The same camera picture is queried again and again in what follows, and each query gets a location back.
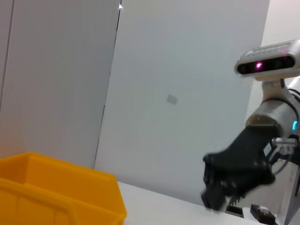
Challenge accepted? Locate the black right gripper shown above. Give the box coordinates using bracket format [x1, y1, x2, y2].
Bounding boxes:
[201, 126, 276, 210]

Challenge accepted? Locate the black box with white part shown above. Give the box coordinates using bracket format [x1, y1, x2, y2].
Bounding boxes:
[250, 203, 276, 224]

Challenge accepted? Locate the small black box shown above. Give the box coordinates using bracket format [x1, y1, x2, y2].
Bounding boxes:
[228, 205, 243, 218]

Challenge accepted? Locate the yellow plastic storage bin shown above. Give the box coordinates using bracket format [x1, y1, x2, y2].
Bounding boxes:
[0, 151, 128, 225]

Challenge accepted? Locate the right gripper grey cable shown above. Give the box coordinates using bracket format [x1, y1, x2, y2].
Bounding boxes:
[269, 137, 300, 175]

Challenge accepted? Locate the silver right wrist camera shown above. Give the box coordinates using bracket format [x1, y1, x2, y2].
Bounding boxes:
[234, 39, 300, 82]

